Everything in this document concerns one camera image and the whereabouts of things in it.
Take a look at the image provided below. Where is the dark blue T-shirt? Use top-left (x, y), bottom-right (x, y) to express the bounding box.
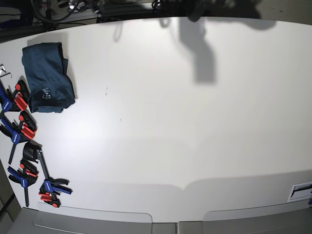
top-left (21, 42), bottom-right (75, 113)

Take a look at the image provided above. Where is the right grey chair back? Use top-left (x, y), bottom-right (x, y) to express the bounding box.
top-left (177, 200), bottom-right (312, 234)

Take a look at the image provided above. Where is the blue red bar clamp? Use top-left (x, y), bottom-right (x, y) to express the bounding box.
top-left (23, 142), bottom-right (72, 208)
top-left (0, 79), bottom-right (30, 117)
top-left (0, 111), bottom-right (37, 165)
top-left (7, 158), bottom-right (39, 207)

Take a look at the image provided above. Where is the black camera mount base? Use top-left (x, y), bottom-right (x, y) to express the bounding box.
top-left (187, 0), bottom-right (210, 22)

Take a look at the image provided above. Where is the top blue red bar clamp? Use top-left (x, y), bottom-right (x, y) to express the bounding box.
top-left (0, 79), bottom-right (30, 117)

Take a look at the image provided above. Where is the left grey chair back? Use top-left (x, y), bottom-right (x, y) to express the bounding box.
top-left (15, 201), bottom-right (176, 234)

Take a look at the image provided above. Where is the metal hex key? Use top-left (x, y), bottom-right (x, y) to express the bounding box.
top-left (0, 64), bottom-right (12, 78)

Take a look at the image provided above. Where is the bottom blue red bar clamp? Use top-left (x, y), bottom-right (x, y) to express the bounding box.
top-left (23, 142), bottom-right (72, 208)

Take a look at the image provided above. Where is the grey chair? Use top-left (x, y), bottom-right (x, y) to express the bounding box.
top-left (177, 200), bottom-right (312, 234)
top-left (15, 201), bottom-right (176, 234)

